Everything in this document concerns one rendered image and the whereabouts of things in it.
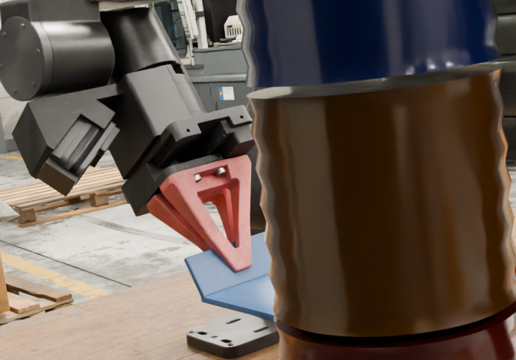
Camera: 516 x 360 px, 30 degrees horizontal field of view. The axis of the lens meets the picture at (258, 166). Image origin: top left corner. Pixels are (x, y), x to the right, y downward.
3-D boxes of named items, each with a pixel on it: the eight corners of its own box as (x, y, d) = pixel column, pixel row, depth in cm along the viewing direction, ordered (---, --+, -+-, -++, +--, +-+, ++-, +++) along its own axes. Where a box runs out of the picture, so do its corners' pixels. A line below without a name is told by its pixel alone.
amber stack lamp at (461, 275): (391, 251, 18) (373, 69, 17) (573, 280, 15) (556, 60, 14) (224, 308, 15) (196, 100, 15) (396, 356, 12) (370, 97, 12)
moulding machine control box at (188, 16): (178, 40, 928) (173, 0, 922) (198, 37, 940) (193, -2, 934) (188, 39, 913) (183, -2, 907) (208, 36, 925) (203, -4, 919)
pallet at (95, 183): (113, 183, 792) (110, 166, 790) (176, 192, 712) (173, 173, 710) (-29, 214, 724) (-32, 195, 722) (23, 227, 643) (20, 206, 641)
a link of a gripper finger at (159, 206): (230, 259, 61) (168, 133, 63) (186, 298, 67) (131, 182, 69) (311, 230, 65) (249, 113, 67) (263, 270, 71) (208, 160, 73)
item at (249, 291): (269, 270, 70) (263, 230, 69) (427, 301, 57) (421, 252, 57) (190, 298, 66) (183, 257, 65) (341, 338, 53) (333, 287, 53)
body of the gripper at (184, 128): (181, 146, 63) (135, 51, 65) (128, 212, 71) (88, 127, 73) (259, 125, 67) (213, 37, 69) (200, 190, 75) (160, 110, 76)
